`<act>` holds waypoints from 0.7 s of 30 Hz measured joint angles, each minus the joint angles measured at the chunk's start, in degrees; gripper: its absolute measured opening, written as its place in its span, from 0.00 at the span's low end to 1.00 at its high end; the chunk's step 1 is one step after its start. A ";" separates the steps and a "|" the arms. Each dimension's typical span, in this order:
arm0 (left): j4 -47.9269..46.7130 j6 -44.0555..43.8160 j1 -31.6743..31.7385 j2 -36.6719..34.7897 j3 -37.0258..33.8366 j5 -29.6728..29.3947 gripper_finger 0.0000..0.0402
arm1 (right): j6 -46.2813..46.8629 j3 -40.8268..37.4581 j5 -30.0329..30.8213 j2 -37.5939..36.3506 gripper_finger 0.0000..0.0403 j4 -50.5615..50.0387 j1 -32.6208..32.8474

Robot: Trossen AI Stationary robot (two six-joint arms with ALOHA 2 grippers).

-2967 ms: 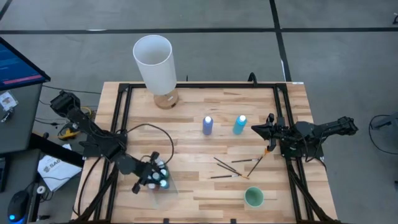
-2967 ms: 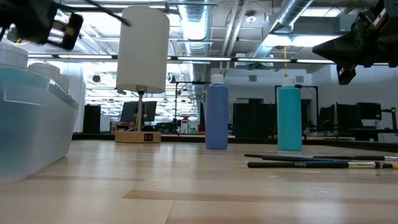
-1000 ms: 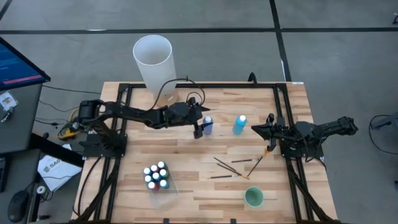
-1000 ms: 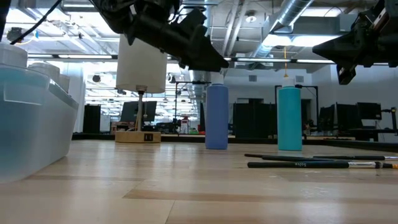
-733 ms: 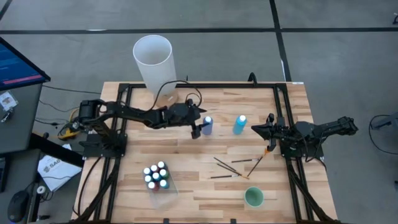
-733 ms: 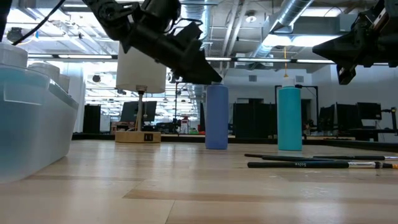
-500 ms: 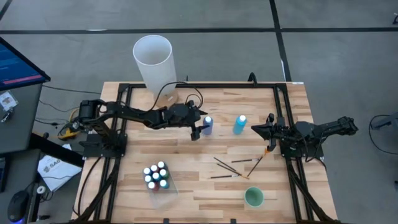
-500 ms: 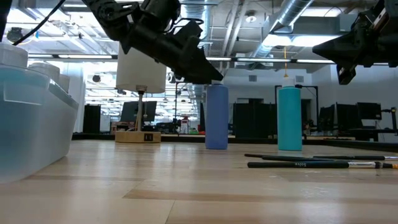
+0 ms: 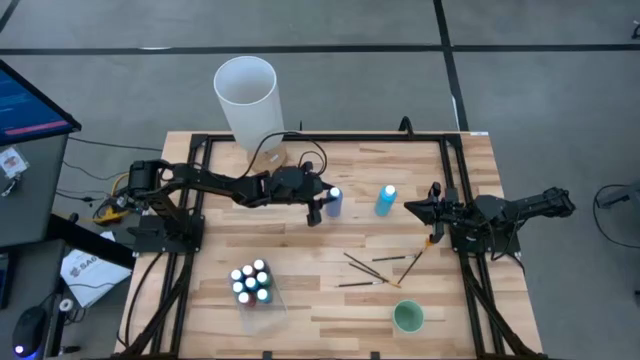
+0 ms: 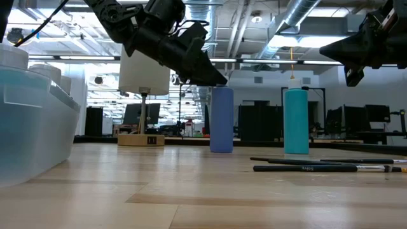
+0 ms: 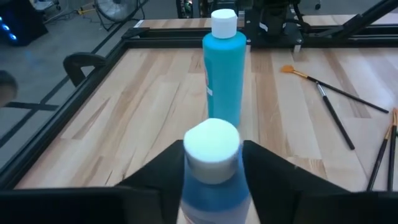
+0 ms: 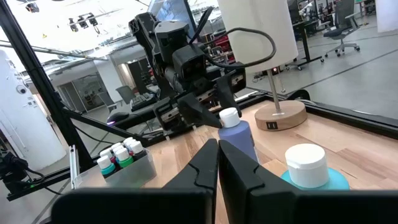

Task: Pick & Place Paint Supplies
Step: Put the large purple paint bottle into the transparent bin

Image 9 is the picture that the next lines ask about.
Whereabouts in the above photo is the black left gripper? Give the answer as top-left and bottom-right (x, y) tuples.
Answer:
(267, 160), (336, 228)

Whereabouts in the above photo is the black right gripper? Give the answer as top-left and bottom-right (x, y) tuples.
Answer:
(403, 180), (482, 245)

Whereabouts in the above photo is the large purple paint bottle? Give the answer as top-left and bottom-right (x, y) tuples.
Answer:
(325, 185), (345, 219)

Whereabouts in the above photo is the large cyan paint bottle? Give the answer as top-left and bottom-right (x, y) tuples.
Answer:
(374, 184), (399, 218)

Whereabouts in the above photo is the black paintbrush orange tip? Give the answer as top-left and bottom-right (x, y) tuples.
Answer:
(347, 262), (403, 290)
(397, 238), (434, 286)

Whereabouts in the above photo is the green cup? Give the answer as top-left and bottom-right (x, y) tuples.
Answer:
(392, 298), (426, 335)

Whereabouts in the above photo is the white shade wooden base lamp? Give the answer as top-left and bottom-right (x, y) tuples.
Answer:
(212, 54), (289, 177)

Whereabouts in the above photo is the clear plastic bin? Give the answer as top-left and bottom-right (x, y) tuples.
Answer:
(228, 258), (290, 337)

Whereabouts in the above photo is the white paper booklet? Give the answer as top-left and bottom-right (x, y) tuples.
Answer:
(59, 230), (134, 309)

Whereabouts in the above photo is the grey side desk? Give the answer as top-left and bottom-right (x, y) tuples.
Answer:
(0, 133), (70, 250)

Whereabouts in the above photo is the blue-screen computer monitor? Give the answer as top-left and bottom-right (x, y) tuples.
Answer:
(0, 58), (83, 148)

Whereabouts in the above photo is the white badge card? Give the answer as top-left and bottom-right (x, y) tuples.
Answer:
(0, 147), (30, 180)

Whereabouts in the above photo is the metal key clip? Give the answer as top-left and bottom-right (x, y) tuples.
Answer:
(1, 172), (25, 198)

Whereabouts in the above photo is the black computer mouse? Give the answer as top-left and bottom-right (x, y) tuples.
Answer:
(10, 305), (50, 360)

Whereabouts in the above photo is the black metal table frame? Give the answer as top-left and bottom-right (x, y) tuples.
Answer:
(113, 131), (547, 360)

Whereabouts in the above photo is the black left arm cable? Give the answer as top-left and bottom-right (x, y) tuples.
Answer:
(243, 130), (330, 180)

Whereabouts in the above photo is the black floor cable loop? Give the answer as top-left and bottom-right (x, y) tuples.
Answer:
(592, 183), (640, 250)

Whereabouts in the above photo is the yellow cable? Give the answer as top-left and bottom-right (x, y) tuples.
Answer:
(92, 171), (132, 225)

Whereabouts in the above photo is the black cable bundle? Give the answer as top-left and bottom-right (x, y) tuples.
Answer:
(54, 158), (130, 226)

